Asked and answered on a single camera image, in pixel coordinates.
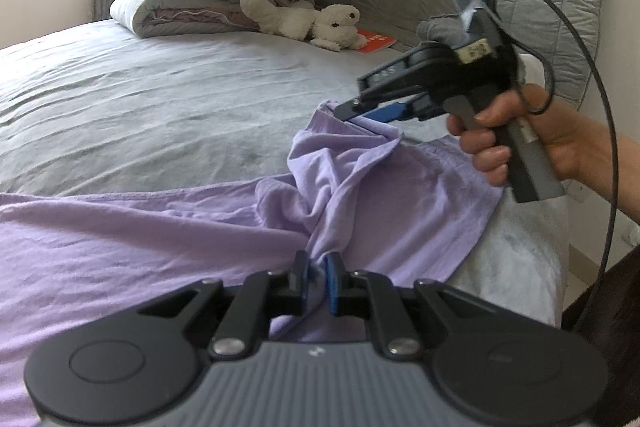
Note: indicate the lilac shirt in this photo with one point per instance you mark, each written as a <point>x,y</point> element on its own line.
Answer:
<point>150,232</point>

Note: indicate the person's right forearm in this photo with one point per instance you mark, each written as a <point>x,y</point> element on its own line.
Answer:
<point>625,187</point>

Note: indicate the rolled grey pink quilt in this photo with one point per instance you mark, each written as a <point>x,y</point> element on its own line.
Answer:
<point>145,9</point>

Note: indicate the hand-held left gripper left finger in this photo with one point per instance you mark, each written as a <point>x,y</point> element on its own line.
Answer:
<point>301,279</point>

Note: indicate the person's right hand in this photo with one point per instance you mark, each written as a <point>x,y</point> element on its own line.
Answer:
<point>555,132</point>

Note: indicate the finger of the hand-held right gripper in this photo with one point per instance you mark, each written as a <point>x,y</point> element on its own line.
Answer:
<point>387,74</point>
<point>382,114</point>

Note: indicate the person's dark clothing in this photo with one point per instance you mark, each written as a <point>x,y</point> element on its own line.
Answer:
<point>615,332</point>

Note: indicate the orange book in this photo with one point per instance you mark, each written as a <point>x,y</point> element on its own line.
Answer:
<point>375,42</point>

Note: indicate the white plush toy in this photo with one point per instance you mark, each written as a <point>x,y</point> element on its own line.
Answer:
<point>335,24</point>

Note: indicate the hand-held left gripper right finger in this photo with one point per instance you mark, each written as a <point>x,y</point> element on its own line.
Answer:
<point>332,282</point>

